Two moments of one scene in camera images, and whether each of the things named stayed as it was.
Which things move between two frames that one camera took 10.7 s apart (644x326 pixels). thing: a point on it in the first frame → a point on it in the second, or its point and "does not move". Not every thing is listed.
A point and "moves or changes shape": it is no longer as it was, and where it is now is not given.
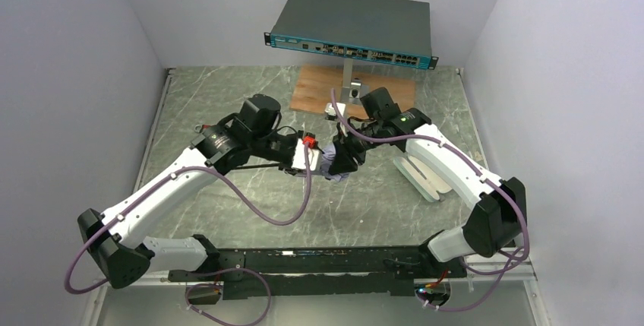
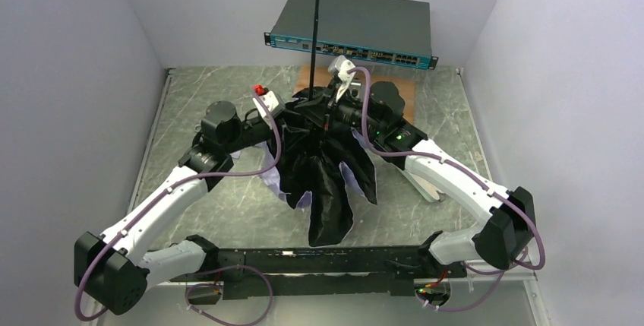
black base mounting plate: [372, 270] does not move
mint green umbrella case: [426, 181] does not move
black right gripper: [345, 155] → [331, 114]
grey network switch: [355, 26] does not move
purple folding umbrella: [323, 172] moves or changes shape
